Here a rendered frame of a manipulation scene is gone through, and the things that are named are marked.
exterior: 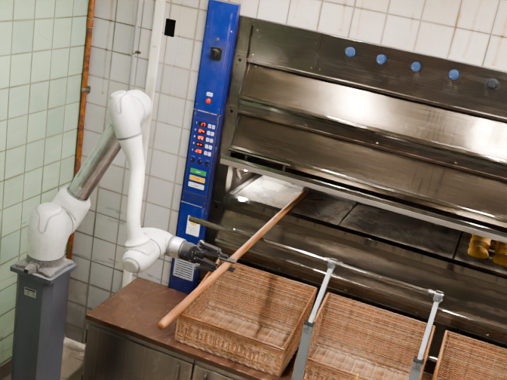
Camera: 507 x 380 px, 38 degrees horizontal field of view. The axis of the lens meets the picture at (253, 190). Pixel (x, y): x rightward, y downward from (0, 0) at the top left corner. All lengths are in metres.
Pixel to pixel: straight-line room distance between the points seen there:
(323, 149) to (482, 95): 0.78
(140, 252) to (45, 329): 0.62
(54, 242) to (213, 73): 1.17
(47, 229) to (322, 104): 1.39
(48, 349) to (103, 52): 1.57
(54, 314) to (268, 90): 1.44
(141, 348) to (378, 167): 1.45
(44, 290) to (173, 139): 1.12
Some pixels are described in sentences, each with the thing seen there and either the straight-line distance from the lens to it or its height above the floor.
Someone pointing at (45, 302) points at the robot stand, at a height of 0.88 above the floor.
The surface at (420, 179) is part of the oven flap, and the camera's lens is 3.51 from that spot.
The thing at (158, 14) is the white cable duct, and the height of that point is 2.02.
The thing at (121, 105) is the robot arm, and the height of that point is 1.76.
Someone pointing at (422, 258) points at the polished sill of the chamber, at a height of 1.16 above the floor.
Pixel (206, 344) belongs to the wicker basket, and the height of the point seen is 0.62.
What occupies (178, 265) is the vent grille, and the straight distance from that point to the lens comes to 4.03.
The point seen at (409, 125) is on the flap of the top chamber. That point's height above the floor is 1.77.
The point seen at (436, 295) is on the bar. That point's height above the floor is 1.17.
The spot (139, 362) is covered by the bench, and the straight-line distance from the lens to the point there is 3.74.
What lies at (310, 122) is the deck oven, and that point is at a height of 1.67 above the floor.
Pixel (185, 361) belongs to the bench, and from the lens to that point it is 3.61.
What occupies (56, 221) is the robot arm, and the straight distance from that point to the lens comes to 3.15.
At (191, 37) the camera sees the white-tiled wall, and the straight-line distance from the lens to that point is 3.74.
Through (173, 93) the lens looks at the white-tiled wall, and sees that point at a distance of 3.82.
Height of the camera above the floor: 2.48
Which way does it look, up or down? 19 degrees down
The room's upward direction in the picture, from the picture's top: 10 degrees clockwise
